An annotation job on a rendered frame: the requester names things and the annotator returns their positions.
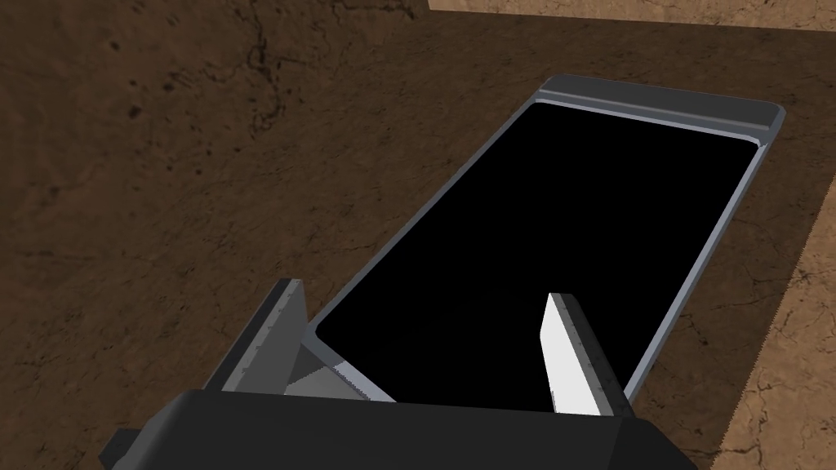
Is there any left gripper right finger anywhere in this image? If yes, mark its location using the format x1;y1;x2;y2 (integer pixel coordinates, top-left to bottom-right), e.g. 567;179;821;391
539;292;636;419

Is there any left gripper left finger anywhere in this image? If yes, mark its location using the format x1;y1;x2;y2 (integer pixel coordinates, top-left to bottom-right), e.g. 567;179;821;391
204;277;309;396

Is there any grey tray with black inside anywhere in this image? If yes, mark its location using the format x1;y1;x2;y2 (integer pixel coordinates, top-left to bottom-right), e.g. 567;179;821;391
284;74;787;415

